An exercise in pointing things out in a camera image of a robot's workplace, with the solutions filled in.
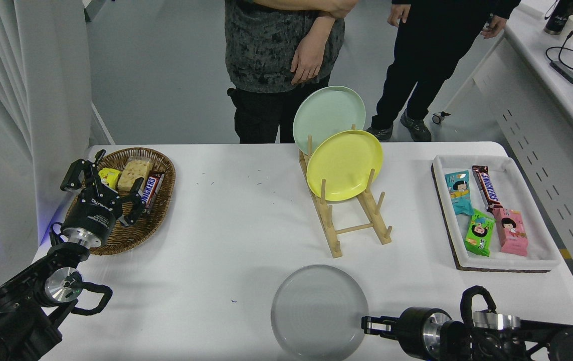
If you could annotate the Snickers bar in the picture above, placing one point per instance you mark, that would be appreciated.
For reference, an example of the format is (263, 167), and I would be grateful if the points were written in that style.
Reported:
(153, 188)
(487, 188)

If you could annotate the wooden plate rack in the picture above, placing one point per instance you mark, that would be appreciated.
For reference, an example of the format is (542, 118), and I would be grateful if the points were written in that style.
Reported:
(330, 225)

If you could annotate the white tray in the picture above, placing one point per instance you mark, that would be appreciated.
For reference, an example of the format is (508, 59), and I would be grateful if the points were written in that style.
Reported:
(487, 263)

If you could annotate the pink snack bar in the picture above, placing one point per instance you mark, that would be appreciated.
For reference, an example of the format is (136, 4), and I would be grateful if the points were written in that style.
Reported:
(512, 230)

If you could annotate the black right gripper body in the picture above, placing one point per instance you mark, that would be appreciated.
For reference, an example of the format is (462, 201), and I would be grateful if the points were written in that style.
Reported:
(410, 333)

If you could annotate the grey plate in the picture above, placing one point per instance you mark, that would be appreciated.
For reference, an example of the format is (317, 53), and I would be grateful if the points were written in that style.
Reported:
(319, 313)

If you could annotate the black caster wheel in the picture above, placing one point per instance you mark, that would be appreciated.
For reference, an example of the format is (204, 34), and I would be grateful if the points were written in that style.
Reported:
(437, 119)

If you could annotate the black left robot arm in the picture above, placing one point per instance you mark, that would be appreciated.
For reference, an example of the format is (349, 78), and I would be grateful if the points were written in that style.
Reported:
(10, 311)

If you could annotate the pale green plate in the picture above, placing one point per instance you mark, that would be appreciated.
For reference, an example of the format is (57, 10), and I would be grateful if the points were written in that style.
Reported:
(326, 113)

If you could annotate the person's left hand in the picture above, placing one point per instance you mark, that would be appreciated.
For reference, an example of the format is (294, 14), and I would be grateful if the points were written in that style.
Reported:
(495, 27)
(308, 64)

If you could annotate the white desk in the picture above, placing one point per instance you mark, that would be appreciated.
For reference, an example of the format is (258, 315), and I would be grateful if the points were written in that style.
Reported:
(532, 125)

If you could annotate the clear peanut brittle packet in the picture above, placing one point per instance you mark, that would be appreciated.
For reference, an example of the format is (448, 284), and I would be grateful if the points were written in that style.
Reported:
(133, 173)

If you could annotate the person's right forearm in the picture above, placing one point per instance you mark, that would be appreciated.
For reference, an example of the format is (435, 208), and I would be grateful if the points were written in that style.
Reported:
(291, 4)

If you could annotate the person's right hand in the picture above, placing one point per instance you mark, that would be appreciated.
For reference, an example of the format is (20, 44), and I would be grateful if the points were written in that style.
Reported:
(398, 15)

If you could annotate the blue snack bar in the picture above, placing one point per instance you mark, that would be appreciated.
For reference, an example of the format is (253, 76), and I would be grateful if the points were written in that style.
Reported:
(459, 193)

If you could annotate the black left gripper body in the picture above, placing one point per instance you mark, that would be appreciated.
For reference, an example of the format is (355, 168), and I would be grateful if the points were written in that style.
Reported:
(94, 213)

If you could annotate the person's left forearm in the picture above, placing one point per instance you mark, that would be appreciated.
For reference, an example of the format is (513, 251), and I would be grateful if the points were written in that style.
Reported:
(321, 32)

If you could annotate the brown wicker basket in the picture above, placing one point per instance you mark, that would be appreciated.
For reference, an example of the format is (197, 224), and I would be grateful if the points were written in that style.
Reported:
(156, 220)

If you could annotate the green snack bar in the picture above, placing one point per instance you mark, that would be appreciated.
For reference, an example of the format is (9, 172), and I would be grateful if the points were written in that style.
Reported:
(479, 233)

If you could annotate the black flat hub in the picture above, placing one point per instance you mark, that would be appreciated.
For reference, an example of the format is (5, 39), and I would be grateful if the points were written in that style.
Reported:
(565, 71)

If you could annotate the white flat box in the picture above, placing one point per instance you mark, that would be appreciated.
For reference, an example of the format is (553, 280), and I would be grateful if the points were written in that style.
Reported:
(529, 10)

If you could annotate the yellow plate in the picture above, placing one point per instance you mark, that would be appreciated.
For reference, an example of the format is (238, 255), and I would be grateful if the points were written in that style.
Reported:
(344, 163)

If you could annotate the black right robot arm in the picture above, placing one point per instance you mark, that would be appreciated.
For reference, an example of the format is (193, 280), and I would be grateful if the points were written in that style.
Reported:
(517, 336)

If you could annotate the yellow snack packet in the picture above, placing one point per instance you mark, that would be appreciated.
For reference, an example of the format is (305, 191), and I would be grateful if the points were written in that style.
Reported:
(111, 176)

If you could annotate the black bottle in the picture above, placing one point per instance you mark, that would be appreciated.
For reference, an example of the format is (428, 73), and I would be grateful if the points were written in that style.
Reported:
(562, 15)

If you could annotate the person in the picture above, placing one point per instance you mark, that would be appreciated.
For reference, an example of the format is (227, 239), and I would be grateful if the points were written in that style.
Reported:
(261, 60)
(431, 55)

